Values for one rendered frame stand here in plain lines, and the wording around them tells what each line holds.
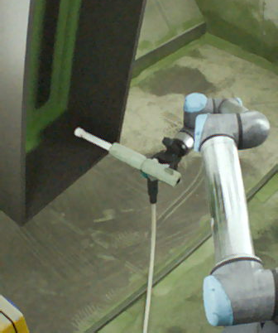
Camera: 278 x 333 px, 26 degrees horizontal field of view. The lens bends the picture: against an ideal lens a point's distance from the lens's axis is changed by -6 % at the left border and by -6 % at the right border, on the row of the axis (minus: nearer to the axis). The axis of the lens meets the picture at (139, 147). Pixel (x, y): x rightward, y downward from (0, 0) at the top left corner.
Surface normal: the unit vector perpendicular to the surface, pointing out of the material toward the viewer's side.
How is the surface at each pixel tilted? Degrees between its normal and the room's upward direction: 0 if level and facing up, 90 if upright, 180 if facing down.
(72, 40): 90
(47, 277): 0
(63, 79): 90
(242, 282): 8
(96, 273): 0
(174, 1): 57
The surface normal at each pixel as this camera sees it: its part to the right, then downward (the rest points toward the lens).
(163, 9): 0.61, -0.07
